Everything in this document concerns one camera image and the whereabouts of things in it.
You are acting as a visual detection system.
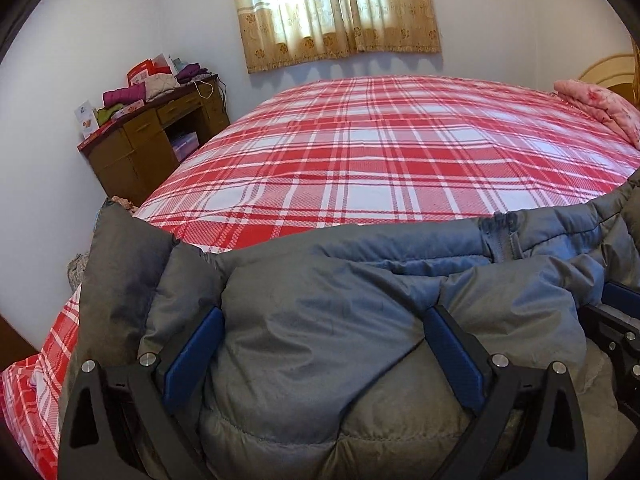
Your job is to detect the grey puffer jacket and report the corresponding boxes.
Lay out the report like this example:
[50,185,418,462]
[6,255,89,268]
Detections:
[62,177,639,479]

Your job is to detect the pink clothes pile on floor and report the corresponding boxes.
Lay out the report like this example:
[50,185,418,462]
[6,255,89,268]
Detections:
[110,196,138,214]

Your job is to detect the grey floral bag on floor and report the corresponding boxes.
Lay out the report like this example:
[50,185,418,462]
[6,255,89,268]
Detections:
[66,252,89,290]

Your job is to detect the pink floral folded quilt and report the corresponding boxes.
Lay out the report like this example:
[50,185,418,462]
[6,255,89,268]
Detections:
[553,79,640,150]

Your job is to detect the wooden bed headboard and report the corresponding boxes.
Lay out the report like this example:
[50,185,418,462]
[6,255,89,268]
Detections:
[579,41,639,107]

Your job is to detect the brown wooden desk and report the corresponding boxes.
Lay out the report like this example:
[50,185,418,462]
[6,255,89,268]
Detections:
[77,75,230,206]

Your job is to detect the purple storage box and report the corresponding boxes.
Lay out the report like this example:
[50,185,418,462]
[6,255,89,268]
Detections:
[171,132,200,162]

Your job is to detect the green folded cloth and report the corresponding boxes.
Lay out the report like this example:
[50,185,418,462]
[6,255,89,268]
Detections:
[96,103,125,127]

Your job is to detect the white small carton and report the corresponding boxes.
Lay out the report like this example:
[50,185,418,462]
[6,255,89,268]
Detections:
[74,101,100,139]

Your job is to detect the red white plaid bedsheet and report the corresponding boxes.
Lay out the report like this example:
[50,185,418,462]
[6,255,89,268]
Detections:
[1,76,639,479]

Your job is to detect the magenta folded cloth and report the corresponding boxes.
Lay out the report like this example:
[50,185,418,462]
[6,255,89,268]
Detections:
[103,82,145,108]

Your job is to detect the beige knitted cloth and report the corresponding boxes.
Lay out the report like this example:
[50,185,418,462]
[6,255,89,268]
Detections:
[143,73,180,102]

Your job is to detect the red gift box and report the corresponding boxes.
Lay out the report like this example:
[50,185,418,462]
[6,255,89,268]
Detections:
[126,58,171,87]

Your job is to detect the purple folded cloth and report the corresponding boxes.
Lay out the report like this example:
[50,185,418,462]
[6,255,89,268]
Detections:
[176,63,210,84]

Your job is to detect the beige window curtain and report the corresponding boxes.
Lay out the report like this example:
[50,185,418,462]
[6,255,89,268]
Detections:
[234,0,442,74]

